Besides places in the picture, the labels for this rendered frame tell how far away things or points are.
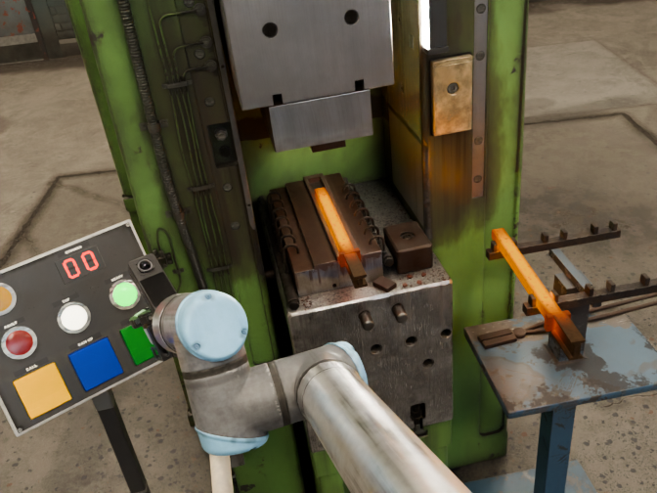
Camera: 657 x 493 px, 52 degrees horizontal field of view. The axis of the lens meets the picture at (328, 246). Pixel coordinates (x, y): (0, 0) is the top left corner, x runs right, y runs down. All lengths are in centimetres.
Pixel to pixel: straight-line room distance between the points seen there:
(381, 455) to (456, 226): 113
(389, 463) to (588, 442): 187
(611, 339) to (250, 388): 106
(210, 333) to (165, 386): 190
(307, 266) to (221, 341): 64
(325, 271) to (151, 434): 130
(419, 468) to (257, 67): 86
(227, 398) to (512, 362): 90
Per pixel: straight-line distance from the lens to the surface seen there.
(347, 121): 134
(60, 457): 268
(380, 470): 61
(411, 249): 152
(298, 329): 149
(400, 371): 164
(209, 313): 88
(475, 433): 222
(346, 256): 145
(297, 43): 127
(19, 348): 131
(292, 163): 188
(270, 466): 208
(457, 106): 154
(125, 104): 143
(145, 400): 274
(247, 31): 125
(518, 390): 158
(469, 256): 177
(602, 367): 167
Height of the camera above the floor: 181
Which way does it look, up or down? 32 degrees down
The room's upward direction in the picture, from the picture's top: 7 degrees counter-clockwise
